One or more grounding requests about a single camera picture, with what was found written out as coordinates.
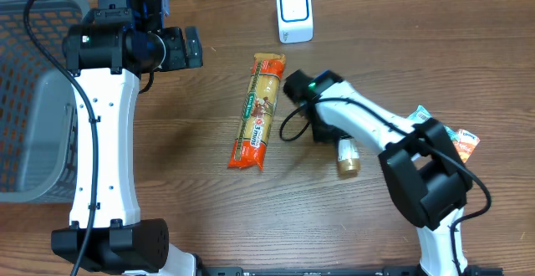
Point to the white cream tube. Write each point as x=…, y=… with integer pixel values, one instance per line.
x=348, y=157

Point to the teal wet wipes pack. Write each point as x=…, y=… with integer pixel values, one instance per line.
x=421, y=114

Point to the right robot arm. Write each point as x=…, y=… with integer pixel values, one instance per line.
x=424, y=173

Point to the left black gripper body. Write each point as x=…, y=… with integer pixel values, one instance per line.
x=173, y=59

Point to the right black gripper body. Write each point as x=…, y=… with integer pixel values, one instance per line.
x=323, y=132

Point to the grey plastic mesh basket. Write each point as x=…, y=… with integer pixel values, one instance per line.
x=38, y=119

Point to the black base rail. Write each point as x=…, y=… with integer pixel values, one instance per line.
x=385, y=271

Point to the white barcode scanner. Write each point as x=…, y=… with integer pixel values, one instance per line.
x=295, y=20

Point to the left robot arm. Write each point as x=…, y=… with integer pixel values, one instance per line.
x=106, y=56

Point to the orange spaghetti packet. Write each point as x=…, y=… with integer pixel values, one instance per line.
x=250, y=146

